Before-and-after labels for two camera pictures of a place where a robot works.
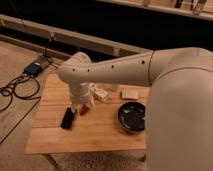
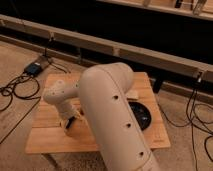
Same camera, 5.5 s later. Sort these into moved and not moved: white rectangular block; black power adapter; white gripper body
Moved: white gripper body
Not moved: black power adapter; white rectangular block
